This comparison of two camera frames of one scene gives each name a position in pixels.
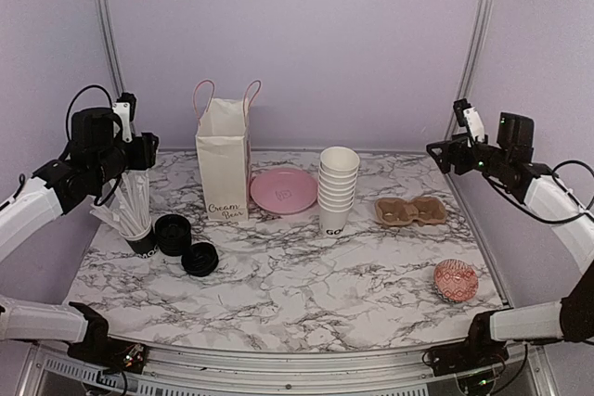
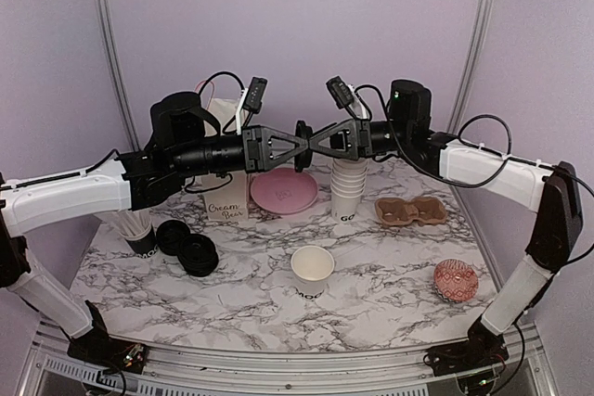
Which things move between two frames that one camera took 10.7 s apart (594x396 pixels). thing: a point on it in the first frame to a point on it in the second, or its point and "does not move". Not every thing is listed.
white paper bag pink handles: [224, 145] does not move
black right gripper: [457, 144] to [357, 140]
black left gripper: [145, 156] to [256, 140]
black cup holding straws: [144, 246] does not move
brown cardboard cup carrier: [396, 211] does not move
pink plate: [283, 191] does not move
